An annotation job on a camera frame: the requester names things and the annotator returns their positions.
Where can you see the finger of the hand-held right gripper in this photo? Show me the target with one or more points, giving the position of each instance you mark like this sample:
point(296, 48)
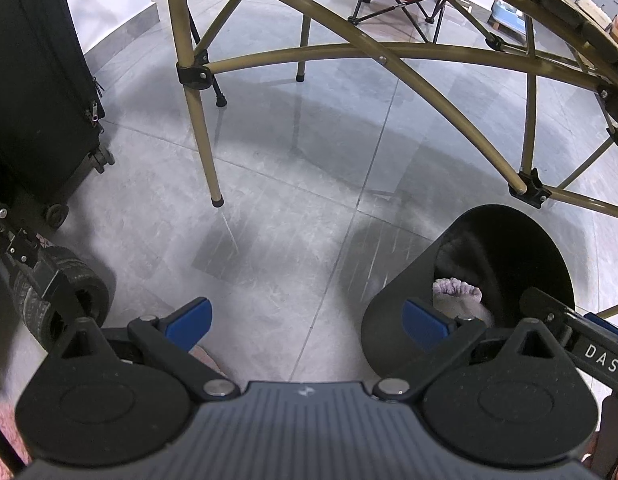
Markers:
point(546, 312)
point(606, 324)

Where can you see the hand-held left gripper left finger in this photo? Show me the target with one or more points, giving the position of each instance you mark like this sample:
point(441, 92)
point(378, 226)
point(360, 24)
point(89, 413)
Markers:
point(189, 322)

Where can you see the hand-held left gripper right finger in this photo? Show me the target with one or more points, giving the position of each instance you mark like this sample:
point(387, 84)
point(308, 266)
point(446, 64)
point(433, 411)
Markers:
point(424, 325)

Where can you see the black round bin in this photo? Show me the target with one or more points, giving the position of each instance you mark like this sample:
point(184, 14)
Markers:
point(384, 330)

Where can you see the light purple fluffy sock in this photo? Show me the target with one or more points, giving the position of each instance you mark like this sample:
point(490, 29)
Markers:
point(456, 292)

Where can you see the dark cloth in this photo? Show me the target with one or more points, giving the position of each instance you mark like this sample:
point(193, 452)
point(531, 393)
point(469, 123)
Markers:
point(459, 260)

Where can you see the black rubber cart wheel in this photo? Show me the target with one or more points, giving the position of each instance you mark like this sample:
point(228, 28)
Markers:
point(64, 280)

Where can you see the tan folding table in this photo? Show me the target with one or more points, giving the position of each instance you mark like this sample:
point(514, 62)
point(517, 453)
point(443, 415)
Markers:
point(196, 125)

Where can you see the pink fluffy fabric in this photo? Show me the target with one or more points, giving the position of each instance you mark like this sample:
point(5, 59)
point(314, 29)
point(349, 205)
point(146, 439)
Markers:
point(1, 425)

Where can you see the blue white flat box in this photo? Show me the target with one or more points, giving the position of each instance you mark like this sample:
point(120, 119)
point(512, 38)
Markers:
point(508, 15)

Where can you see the black suitcase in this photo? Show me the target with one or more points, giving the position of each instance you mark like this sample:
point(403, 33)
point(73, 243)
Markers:
point(34, 60)

